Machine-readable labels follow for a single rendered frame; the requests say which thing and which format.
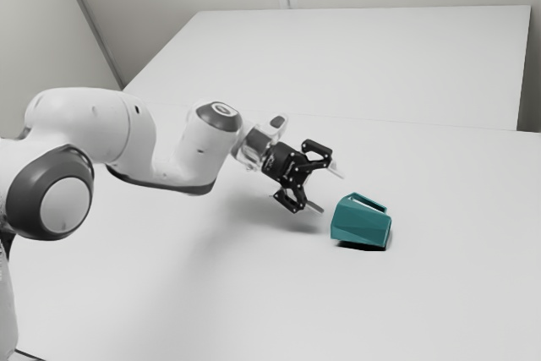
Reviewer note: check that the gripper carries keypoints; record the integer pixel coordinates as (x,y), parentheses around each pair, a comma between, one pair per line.
(282,164)

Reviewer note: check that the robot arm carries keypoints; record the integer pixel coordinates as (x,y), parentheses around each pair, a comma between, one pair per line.
(84,132)

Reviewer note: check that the teal faceted mug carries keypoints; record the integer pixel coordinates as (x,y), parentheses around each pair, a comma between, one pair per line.
(359,221)

